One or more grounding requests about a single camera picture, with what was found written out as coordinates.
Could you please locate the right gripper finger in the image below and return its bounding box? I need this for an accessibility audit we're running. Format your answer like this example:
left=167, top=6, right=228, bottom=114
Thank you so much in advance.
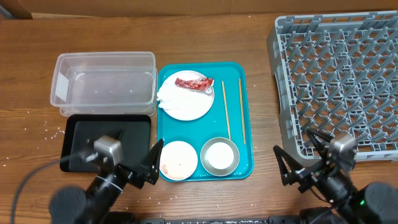
left=273, top=145, right=303, bottom=185
left=306, top=128, right=333, bottom=156

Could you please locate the small white plate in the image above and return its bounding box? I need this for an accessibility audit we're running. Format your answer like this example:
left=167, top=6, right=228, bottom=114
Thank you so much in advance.
left=159, top=141, right=198, bottom=181

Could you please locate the white napkin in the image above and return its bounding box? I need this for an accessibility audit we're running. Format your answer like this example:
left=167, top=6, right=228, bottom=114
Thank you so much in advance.
left=157, top=83, right=184, bottom=110

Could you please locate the red snack wrapper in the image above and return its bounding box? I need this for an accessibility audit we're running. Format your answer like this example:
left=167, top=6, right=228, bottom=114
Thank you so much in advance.
left=175, top=78, right=214, bottom=95

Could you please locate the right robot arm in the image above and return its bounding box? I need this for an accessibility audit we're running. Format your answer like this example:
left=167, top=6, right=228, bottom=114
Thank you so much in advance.
left=273, top=128, right=397, bottom=224

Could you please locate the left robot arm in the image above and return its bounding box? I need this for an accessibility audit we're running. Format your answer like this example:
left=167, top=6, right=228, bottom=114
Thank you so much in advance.
left=49, top=131, right=164, bottom=223

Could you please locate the grey dishwasher rack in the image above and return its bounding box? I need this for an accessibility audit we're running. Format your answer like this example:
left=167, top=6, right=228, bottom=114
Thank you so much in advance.
left=267, top=11, right=397, bottom=166

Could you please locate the black rectangular tray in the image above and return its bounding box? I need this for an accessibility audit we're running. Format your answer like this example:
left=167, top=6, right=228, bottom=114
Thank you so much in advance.
left=60, top=114, right=151, bottom=172

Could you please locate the clear plastic bin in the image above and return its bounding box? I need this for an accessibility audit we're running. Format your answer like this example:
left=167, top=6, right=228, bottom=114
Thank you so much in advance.
left=50, top=52, right=157, bottom=116

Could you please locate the grey bowl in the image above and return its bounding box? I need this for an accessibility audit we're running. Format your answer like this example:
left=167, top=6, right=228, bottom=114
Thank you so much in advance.
left=200, top=137, right=240, bottom=177

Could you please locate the large white plate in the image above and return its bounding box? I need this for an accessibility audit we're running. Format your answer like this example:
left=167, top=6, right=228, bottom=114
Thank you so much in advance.
left=161, top=70, right=215, bottom=121

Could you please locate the teal plastic tray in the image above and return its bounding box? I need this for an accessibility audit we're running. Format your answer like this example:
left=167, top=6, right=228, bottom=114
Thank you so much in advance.
left=157, top=62, right=254, bottom=182

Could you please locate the right wooden chopstick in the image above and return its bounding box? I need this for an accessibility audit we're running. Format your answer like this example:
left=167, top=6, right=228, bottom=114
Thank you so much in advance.
left=238, top=78, right=246, bottom=145

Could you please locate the wooden chopstick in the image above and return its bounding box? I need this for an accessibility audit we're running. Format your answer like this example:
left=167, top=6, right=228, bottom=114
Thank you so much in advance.
left=238, top=78, right=246, bottom=145
left=221, top=80, right=231, bottom=140

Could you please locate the left wooden chopstick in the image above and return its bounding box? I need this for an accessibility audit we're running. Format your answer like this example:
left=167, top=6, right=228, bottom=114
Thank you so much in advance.
left=221, top=80, right=231, bottom=140

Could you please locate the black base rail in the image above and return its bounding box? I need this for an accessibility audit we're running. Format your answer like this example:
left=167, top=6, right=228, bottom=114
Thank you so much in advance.
left=102, top=207, right=343, bottom=224

